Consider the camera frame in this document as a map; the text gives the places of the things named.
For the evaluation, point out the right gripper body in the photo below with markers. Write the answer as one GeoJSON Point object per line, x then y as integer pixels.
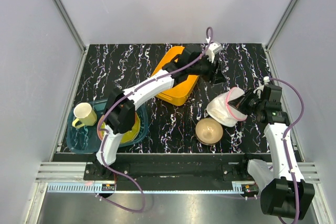
{"type": "Point", "coordinates": [250, 103]}

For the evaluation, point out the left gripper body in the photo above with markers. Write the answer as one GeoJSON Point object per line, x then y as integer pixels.
{"type": "Point", "coordinates": [206, 67]}

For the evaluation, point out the white mesh laundry bag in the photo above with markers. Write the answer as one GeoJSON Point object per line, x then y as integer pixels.
{"type": "Point", "coordinates": [222, 112]}

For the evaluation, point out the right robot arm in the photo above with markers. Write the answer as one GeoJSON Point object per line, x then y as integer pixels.
{"type": "Point", "coordinates": [283, 191]}

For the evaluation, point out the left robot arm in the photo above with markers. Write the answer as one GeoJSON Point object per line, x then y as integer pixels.
{"type": "Point", "coordinates": [121, 106]}

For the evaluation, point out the orange plastic basket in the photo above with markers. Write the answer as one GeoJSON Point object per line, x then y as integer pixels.
{"type": "Point", "coordinates": [179, 94]}

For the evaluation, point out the beige glass bowl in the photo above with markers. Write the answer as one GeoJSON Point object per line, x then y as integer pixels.
{"type": "Point", "coordinates": [208, 131]}

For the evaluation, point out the yellow-green dotted plate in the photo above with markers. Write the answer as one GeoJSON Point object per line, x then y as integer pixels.
{"type": "Point", "coordinates": [128, 136]}

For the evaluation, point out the pale yellow mug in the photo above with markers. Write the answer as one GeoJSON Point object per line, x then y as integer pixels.
{"type": "Point", "coordinates": [84, 115]}

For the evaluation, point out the teal transparent tray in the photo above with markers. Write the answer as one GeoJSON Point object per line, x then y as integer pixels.
{"type": "Point", "coordinates": [85, 139]}

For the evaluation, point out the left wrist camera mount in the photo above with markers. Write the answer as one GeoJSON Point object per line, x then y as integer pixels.
{"type": "Point", "coordinates": [213, 49]}

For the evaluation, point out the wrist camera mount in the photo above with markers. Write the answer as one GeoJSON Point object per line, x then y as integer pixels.
{"type": "Point", "coordinates": [258, 91]}
{"type": "Point", "coordinates": [213, 49]}

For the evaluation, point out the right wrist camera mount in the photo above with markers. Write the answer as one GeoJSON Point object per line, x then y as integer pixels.
{"type": "Point", "coordinates": [258, 91]}

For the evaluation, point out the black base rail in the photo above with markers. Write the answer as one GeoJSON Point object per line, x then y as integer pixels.
{"type": "Point", "coordinates": [180, 172]}

